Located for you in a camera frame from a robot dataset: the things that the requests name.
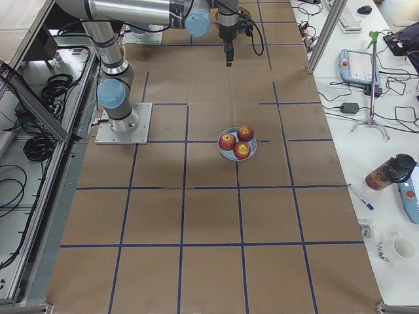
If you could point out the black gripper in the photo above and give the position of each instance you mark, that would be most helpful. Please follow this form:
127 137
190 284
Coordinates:
226 33

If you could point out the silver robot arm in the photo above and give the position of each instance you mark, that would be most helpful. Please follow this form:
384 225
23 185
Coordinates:
114 91
228 21

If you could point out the woven wicker basket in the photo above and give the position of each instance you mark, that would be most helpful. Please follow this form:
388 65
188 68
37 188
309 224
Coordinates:
244 13

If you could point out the red apple plate top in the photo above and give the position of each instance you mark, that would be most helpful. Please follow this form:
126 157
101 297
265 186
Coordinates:
245 133

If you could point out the red apple plate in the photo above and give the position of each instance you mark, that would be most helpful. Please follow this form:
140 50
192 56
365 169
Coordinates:
245 133
242 150
227 141

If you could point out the red apple plate left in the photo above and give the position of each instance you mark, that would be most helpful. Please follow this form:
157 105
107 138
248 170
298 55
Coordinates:
227 141

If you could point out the red apple plate front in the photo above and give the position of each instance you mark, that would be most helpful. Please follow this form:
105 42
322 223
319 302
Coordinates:
242 150

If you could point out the light blue plate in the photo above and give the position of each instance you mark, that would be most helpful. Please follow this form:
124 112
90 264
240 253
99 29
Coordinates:
229 154

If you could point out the black power adapter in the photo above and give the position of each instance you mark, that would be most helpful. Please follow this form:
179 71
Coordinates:
349 108

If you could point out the white keyboard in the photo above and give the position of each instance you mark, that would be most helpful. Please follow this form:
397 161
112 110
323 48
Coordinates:
348 22

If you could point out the teach pendant tablet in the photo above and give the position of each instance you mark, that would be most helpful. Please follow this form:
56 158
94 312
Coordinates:
355 66

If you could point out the green reacher grabber tool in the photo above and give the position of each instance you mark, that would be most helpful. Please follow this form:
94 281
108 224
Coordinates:
370 122

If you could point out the black computer mouse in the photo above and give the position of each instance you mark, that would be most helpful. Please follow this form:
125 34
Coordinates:
365 10

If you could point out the brown drink bottle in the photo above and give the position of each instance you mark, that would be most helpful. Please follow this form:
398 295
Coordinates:
395 170

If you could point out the blue white pen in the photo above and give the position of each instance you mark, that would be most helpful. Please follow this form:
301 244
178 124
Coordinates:
360 197

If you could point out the white mug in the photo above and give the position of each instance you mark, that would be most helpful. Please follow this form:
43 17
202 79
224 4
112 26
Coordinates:
395 248

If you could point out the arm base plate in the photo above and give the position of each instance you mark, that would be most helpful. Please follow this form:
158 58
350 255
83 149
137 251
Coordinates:
132 130
143 38

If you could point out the aluminium frame post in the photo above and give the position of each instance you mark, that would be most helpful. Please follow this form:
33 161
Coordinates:
325 34

